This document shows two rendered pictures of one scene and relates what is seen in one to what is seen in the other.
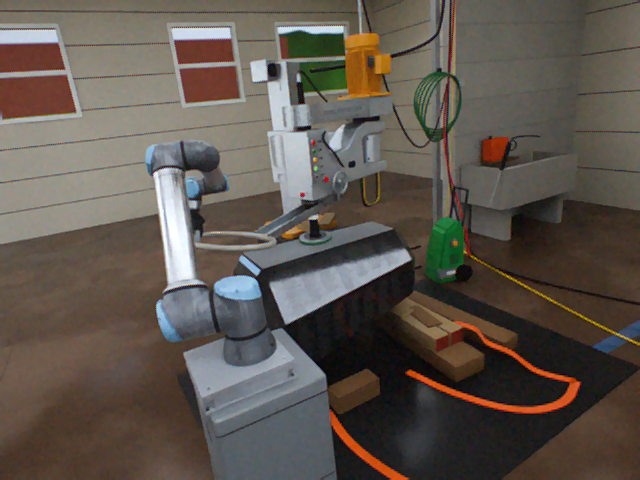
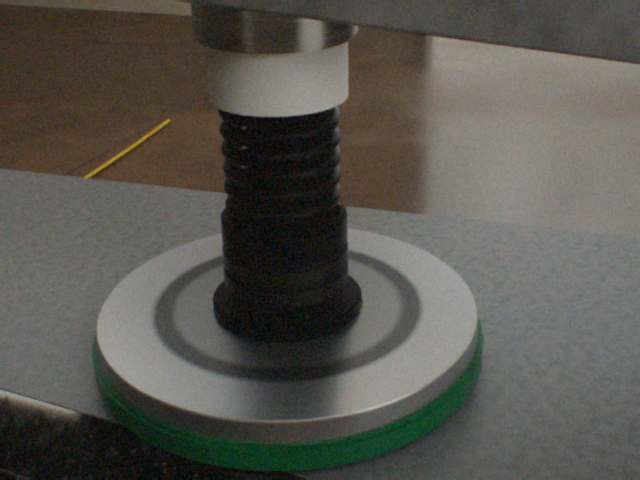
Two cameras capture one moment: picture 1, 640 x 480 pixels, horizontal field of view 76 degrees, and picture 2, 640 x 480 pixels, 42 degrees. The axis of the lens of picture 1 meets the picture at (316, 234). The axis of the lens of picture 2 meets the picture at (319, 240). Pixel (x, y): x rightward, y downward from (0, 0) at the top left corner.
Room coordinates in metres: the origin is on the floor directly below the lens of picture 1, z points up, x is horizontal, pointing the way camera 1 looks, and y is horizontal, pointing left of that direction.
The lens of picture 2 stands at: (2.88, 0.33, 1.14)
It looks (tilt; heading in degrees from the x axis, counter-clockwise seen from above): 26 degrees down; 228
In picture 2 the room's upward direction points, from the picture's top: 1 degrees counter-clockwise
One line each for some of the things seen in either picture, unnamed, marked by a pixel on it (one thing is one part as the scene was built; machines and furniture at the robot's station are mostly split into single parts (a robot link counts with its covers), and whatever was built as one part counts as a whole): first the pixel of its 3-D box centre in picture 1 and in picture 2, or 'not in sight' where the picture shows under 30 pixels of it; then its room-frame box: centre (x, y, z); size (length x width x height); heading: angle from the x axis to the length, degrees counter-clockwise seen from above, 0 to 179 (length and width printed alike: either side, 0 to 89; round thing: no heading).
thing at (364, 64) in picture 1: (365, 67); not in sight; (3.09, -0.46, 1.94); 0.31 x 0.28 x 0.40; 46
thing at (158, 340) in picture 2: (315, 236); (288, 312); (2.62, 0.01, 0.89); 0.21 x 0.21 x 0.01
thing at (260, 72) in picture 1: (264, 71); not in sight; (3.33, 0.26, 2.00); 0.20 x 0.18 x 0.15; 29
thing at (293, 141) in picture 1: (316, 164); not in sight; (2.68, -0.05, 1.36); 0.36 x 0.22 x 0.45; 136
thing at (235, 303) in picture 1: (238, 304); not in sight; (1.29, 0.29, 1.10); 0.17 x 0.15 x 0.18; 100
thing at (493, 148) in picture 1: (498, 148); not in sight; (5.05, -2.33, 1.00); 0.50 x 0.22 x 0.33; 116
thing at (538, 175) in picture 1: (517, 193); not in sight; (4.92, -2.53, 0.43); 1.30 x 0.62 x 0.86; 116
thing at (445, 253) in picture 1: (446, 235); not in sight; (3.66, -1.22, 0.43); 0.35 x 0.35 x 0.87; 14
